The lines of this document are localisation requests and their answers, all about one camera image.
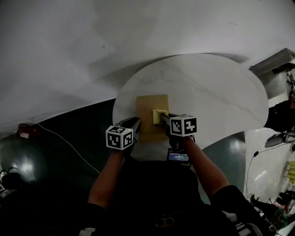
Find red floor device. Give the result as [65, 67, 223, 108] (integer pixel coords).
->
[18, 124, 38, 139]

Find yellow-green cloth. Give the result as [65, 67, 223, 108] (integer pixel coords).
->
[152, 108, 169, 126]

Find person's black top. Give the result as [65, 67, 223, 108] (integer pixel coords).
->
[86, 156, 270, 236]

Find person's right forearm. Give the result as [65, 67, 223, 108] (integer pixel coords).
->
[182, 136, 230, 199]

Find thin white floor cable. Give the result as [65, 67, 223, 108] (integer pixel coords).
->
[36, 123, 101, 174]

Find grey wooden shelf unit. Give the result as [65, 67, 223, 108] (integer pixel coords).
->
[248, 47, 295, 100]

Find yellow foam block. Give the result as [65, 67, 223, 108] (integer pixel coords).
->
[284, 160, 295, 184]

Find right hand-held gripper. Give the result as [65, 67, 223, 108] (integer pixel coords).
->
[160, 112, 198, 150]

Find grey metal floor stand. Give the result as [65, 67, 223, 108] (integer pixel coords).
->
[264, 131, 295, 148]

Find person's left forearm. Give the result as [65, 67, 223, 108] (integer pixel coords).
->
[87, 148, 126, 210]

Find small black screen device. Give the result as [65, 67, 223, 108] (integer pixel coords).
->
[166, 152, 190, 162]

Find tan cutting board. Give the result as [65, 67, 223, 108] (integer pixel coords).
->
[136, 94, 170, 142]

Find black cable with plug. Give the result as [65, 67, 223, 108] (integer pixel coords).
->
[245, 142, 291, 199]

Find gold belt buckle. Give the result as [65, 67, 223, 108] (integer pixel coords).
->
[154, 218, 175, 228]

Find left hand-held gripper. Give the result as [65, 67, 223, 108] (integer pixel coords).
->
[105, 117, 142, 152]

